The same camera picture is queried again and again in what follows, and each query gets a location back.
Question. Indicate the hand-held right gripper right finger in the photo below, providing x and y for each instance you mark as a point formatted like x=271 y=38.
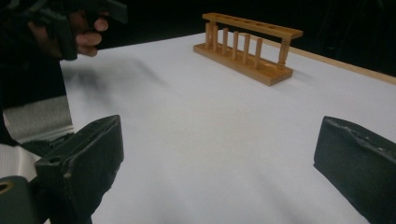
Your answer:
x=358 y=168

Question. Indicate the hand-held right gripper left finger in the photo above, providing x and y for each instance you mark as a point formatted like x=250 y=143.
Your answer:
x=84 y=161

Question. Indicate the wooden test tube rack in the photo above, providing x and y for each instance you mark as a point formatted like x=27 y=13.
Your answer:
x=267 y=74

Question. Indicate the white table sheet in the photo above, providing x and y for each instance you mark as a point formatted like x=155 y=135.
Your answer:
x=202 y=140

